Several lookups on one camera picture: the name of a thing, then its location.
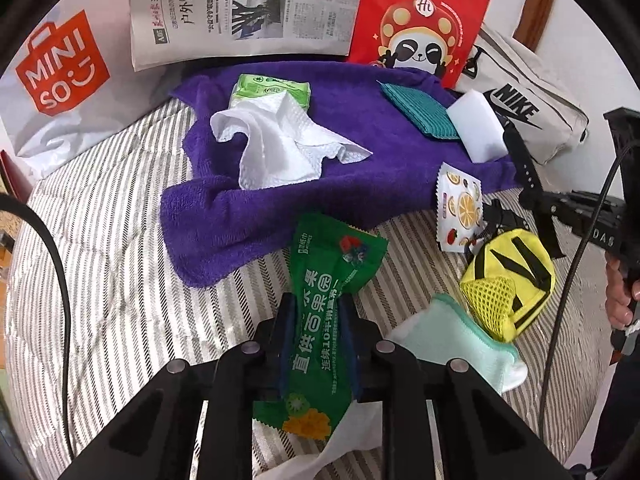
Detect mint green white cloth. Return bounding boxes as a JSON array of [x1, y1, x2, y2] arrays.
[[386, 294, 528, 394]]

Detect yellow mesh pouch black straps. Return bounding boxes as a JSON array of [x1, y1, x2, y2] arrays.
[[458, 204, 558, 344]]

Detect green snack packet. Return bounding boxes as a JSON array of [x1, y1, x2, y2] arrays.
[[254, 214, 388, 441]]

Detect person's right hand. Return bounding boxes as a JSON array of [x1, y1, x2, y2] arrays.
[[604, 252, 640, 330]]

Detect purple towel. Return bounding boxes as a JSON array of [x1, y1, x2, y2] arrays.
[[160, 61, 516, 287]]

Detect orange fruit print packet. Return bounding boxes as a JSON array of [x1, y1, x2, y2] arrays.
[[436, 162, 483, 254]]

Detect white Nike bag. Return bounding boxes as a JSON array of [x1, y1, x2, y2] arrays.
[[454, 25, 589, 165]]

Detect white sponge block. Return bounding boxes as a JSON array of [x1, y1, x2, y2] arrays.
[[446, 90, 508, 164]]

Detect striped bed cover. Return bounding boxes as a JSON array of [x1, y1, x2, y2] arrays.
[[4, 100, 611, 479]]

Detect teal scrubbing pad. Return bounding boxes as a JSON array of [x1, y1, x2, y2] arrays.
[[380, 82, 460, 141]]

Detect white tissue cloth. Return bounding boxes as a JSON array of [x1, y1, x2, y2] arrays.
[[209, 91, 372, 190]]

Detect red panda paper bag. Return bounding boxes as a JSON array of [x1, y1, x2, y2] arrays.
[[347, 0, 490, 88]]

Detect green tissue pack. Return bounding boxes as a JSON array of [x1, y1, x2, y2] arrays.
[[229, 74, 311, 110]]

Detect brown patterned box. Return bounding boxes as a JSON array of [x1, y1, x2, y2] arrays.
[[1, 150, 32, 203]]

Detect white Miniso shopping bag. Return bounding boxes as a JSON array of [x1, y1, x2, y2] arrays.
[[1, 0, 180, 180]]

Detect newspaper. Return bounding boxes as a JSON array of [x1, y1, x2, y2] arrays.
[[130, 0, 359, 70]]

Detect black cable right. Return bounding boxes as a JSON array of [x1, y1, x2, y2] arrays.
[[538, 138, 640, 436]]

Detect black cable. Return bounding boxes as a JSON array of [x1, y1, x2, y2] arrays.
[[538, 138, 640, 436], [0, 193, 76, 461]]

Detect black strap on towel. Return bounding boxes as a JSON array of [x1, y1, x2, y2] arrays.
[[502, 121, 566, 261]]

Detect black cable left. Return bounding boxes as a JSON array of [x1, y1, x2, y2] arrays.
[[0, 193, 76, 461]]

